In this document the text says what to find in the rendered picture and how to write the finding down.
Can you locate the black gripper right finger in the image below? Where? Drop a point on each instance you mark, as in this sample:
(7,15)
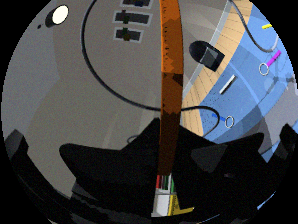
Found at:
(198,161)

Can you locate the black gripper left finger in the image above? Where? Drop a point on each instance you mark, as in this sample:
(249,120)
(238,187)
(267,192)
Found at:
(135,166)

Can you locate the orange handle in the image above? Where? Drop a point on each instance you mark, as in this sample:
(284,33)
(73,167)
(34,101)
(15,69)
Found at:
(172,67)

